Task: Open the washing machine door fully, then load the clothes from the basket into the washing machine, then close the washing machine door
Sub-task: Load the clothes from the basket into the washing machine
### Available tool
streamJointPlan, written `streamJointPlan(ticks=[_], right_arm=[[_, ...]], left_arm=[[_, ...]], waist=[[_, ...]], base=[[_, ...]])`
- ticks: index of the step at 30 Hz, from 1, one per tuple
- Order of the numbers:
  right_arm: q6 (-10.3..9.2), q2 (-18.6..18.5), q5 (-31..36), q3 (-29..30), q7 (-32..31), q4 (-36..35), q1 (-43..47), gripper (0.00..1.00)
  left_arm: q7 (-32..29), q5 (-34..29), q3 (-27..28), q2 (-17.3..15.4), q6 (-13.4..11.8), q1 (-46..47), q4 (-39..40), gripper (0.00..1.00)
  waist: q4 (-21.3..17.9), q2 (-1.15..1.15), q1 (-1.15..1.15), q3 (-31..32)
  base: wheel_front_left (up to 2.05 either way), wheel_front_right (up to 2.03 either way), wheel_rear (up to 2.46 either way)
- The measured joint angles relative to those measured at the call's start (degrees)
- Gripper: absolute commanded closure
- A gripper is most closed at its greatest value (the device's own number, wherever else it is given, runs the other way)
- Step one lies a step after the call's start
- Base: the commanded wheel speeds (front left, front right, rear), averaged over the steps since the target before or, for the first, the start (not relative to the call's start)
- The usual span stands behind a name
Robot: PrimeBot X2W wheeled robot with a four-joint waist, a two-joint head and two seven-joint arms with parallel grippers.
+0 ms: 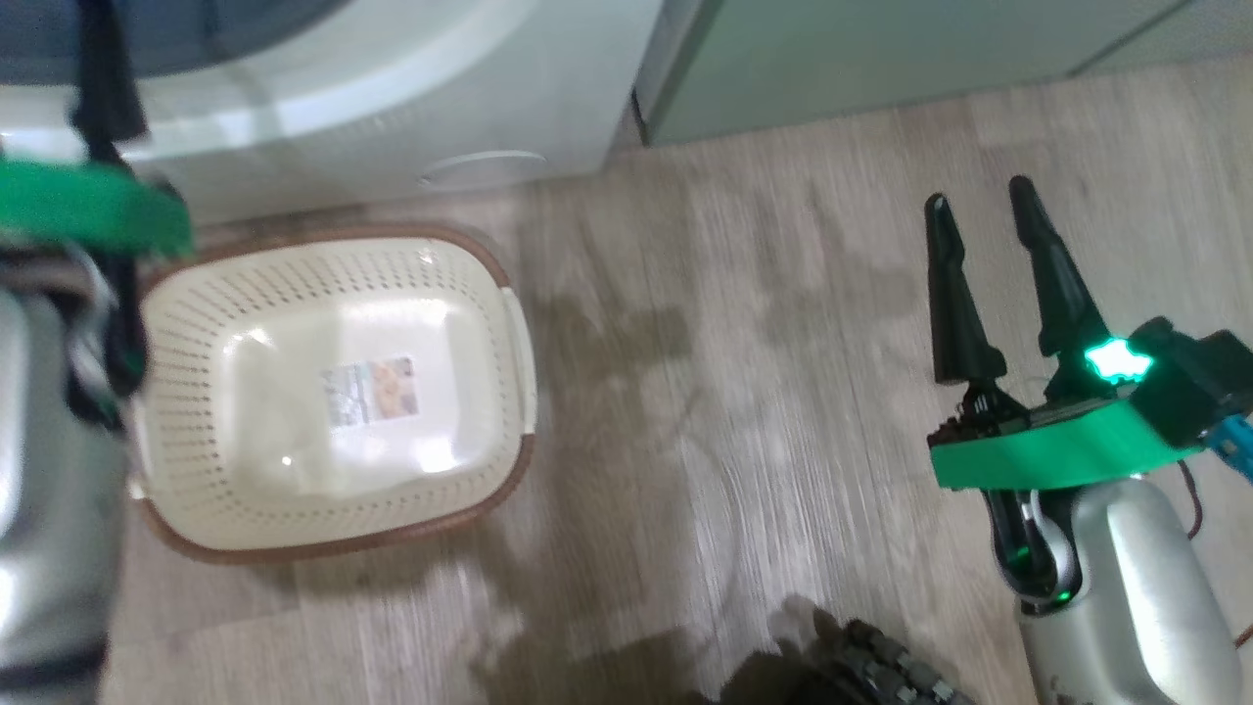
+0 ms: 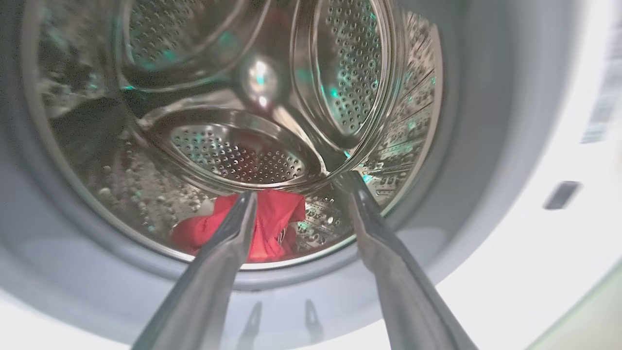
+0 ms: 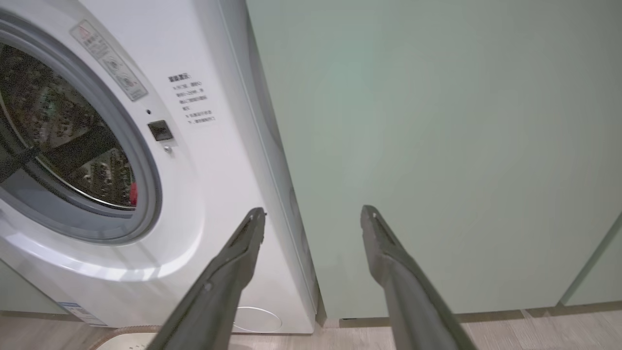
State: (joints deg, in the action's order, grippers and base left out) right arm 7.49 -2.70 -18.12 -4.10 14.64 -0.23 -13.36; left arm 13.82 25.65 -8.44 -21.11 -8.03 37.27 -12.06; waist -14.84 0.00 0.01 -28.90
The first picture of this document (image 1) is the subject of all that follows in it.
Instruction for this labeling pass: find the pale green cabinet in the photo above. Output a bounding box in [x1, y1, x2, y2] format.
[634, 0, 1205, 150]
[1072, 0, 1253, 78]

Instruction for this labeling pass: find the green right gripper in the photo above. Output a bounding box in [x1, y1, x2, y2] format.
[922, 175, 1202, 493]

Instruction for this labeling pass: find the blue right camera connector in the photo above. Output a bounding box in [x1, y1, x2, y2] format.
[1206, 413, 1253, 484]

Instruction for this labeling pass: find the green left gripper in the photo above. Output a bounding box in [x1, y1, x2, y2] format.
[0, 0, 195, 259]

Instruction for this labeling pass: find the round white filter cover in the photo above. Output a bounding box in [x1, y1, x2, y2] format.
[419, 149, 550, 189]

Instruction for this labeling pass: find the paper basket label sticker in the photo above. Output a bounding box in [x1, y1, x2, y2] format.
[320, 356, 421, 430]

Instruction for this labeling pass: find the cream perforated laundry basket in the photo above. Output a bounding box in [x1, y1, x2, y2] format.
[127, 224, 538, 565]

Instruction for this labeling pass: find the white front-load washing machine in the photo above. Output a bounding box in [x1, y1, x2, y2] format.
[0, 0, 669, 228]

